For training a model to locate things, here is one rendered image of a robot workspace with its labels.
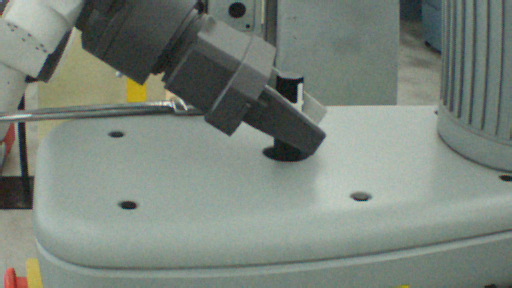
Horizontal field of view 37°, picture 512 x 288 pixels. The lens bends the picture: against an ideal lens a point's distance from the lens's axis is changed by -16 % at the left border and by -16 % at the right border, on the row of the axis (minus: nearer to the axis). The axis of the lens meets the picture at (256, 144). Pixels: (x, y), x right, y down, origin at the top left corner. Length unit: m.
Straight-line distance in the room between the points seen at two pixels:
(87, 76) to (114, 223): 1.88
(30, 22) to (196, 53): 0.15
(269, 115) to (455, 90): 0.18
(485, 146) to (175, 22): 0.28
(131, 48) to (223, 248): 0.17
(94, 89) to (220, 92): 1.83
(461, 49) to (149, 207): 0.30
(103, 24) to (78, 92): 1.82
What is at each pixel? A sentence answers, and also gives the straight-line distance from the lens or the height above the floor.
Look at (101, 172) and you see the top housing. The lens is 0.67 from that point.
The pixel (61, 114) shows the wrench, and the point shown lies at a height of 1.90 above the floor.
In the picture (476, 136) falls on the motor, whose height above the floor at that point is 1.92.
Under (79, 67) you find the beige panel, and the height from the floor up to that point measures 1.49.
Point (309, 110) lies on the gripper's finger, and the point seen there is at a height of 1.92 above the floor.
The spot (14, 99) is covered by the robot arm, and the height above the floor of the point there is 1.85.
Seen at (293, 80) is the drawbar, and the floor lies 1.95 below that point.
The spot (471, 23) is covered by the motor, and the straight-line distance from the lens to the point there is 0.70.
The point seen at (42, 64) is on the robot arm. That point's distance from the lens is 0.93.
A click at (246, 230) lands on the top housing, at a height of 1.88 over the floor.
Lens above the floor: 2.15
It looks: 21 degrees down
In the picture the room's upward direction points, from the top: 2 degrees clockwise
